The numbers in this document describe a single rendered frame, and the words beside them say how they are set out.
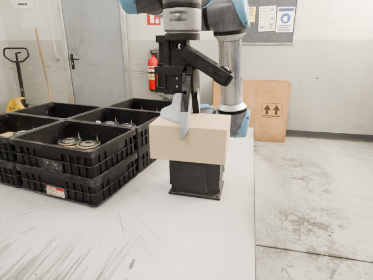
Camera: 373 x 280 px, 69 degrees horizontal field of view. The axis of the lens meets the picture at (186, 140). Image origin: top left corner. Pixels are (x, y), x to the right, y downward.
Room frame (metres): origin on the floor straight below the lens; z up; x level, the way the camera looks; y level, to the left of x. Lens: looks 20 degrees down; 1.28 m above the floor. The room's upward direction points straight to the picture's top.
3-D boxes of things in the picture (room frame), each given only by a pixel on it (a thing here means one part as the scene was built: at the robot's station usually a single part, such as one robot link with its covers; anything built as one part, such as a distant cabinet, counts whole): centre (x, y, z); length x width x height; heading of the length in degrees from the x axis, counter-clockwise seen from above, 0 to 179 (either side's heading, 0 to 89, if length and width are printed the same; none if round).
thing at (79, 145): (1.13, 0.43, 0.86); 0.10 x 0.10 x 0.01
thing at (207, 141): (0.58, -0.01, 1.08); 0.16 x 0.12 x 0.07; 77
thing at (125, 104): (1.62, 0.23, 0.87); 0.40 x 0.30 x 0.11; 68
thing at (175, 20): (0.58, 0.01, 1.32); 0.08 x 0.08 x 0.05
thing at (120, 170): (1.07, 0.46, 0.76); 0.40 x 0.30 x 0.12; 68
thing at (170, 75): (0.59, 0.02, 1.24); 0.09 x 0.08 x 0.12; 77
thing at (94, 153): (1.07, 0.46, 0.92); 0.40 x 0.30 x 0.02; 68
